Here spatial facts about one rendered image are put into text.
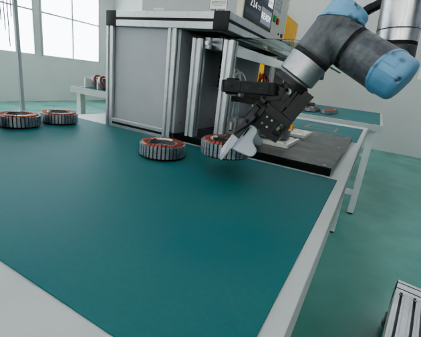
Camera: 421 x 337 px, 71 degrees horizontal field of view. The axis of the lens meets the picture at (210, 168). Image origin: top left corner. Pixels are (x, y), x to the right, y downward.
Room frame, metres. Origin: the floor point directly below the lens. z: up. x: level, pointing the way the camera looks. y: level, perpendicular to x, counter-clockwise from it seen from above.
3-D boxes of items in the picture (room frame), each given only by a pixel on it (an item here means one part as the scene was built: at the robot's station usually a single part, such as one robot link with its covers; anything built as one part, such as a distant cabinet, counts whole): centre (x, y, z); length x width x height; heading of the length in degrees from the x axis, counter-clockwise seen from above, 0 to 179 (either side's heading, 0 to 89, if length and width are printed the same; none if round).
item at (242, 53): (1.14, -0.16, 1.03); 0.62 x 0.01 x 0.03; 153
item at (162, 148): (0.72, 0.12, 0.77); 0.11 x 0.11 x 0.04
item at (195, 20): (1.24, 0.04, 1.09); 0.68 x 0.44 x 0.05; 153
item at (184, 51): (1.21, -0.02, 0.92); 0.66 x 0.01 x 0.30; 153
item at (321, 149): (1.10, -0.23, 0.76); 0.64 x 0.47 x 0.02; 153
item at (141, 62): (0.99, 0.26, 0.91); 0.28 x 0.03 x 0.32; 63
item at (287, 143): (0.98, -0.19, 0.78); 0.15 x 0.15 x 0.01; 63
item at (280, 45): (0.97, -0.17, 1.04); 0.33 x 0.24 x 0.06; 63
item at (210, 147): (0.64, -0.03, 0.81); 0.11 x 0.11 x 0.04
